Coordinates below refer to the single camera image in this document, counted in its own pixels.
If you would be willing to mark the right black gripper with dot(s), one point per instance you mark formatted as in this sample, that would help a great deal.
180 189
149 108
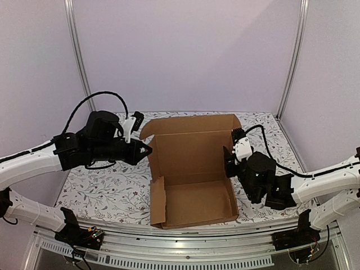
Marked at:
230 166

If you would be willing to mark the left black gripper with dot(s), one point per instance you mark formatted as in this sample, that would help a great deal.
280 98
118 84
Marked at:
134 156

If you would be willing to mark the brown cardboard box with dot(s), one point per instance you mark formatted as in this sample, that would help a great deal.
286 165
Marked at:
189 186

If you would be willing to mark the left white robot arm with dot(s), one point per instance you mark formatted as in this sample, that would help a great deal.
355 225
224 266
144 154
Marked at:
25 194

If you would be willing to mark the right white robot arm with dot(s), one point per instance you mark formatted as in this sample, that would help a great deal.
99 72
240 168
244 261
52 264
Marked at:
289 190

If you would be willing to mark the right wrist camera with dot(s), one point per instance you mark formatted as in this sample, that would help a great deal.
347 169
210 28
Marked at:
259 170

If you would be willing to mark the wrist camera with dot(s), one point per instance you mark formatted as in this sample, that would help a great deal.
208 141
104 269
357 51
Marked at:
102 125
259 170

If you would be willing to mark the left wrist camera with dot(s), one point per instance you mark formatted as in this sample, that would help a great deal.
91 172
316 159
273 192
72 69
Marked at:
102 125

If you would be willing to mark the front aluminium rail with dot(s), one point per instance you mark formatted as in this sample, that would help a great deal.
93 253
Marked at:
220 246

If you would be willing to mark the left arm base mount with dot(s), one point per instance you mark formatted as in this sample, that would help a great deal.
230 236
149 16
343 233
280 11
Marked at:
73 235

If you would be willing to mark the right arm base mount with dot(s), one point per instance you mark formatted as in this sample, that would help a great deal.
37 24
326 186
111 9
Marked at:
301 235

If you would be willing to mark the left aluminium frame post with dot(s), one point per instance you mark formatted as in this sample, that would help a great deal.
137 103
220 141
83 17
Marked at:
75 41

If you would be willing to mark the aluminium frame post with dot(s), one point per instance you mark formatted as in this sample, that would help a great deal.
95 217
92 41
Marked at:
300 30
75 41

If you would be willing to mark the right aluminium frame post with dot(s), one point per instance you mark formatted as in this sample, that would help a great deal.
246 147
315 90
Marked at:
300 30

